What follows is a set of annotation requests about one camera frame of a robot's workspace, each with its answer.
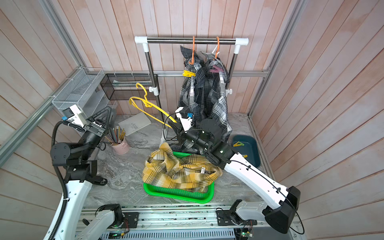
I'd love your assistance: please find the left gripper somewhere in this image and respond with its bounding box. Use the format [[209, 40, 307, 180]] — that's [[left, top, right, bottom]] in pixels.
[[77, 107, 116, 162]]

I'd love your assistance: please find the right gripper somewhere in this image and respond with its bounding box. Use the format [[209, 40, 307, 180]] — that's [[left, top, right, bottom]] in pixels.
[[171, 120, 215, 156]]

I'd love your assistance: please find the grey plaid shirt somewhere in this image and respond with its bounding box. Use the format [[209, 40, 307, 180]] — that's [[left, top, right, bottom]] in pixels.
[[203, 53, 232, 142], [178, 46, 210, 127]]

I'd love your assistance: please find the yellow plaid shirt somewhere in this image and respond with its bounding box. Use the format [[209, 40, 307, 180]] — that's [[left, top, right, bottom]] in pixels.
[[142, 143, 223, 194]]

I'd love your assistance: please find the yellow plastic hanger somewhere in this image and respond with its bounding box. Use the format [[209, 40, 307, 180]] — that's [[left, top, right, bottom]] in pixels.
[[129, 83, 177, 128]]

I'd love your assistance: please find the yellow clothespin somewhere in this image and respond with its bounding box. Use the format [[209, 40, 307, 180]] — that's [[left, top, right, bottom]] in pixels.
[[233, 142, 245, 147], [183, 70, 196, 78]]

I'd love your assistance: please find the orange hanger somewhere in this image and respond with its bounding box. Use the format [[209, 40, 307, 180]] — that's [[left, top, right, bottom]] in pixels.
[[212, 37, 220, 59], [189, 36, 195, 66]]

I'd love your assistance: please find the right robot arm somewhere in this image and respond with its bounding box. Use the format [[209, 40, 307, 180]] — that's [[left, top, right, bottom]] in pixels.
[[169, 119, 301, 234]]

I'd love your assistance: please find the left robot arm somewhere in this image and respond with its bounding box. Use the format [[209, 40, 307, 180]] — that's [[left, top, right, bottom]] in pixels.
[[44, 106, 125, 240]]

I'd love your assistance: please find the black mesh shelf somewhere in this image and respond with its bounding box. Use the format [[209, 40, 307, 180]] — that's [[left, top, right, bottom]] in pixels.
[[100, 73, 156, 101]]

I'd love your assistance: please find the pink pencil cup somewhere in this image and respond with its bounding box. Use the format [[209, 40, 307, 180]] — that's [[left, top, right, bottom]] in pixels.
[[105, 126, 130, 155]]

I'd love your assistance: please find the yellow clothespin in tray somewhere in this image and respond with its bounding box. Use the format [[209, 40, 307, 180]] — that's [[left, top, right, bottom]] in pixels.
[[233, 142, 245, 147]]

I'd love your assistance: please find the dark teal tray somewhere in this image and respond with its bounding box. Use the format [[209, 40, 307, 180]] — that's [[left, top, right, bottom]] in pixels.
[[233, 135, 261, 168]]

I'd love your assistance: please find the green plastic basket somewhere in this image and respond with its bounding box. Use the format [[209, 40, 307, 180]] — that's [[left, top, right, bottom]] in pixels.
[[142, 149, 223, 204]]

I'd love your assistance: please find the pink clothespin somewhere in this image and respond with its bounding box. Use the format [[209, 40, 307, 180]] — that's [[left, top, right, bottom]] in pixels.
[[209, 65, 225, 74]]

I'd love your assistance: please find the metal clothes rack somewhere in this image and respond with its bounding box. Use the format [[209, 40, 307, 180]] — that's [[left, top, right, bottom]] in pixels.
[[135, 36, 249, 128]]

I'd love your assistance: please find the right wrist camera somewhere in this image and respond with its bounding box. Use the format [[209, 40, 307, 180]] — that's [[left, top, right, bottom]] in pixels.
[[176, 107, 193, 131]]

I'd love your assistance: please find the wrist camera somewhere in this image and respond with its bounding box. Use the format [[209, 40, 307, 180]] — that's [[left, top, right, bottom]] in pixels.
[[176, 107, 193, 131], [62, 104, 87, 127]]

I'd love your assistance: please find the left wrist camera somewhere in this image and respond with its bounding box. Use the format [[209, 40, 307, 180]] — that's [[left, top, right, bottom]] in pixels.
[[62, 104, 87, 127]]

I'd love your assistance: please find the white wire shelf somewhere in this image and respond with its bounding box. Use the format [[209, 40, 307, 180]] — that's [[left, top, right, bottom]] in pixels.
[[52, 68, 117, 127]]

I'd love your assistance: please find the aluminium front rail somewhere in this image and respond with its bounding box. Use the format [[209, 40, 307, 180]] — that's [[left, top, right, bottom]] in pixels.
[[50, 203, 301, 233]]

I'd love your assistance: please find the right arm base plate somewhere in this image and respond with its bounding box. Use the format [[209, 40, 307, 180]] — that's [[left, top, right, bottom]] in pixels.
[[215, 208, 258, 227]]

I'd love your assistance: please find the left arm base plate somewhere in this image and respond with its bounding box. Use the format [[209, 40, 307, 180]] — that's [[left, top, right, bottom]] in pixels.
[[122, 212, 139, 231]]

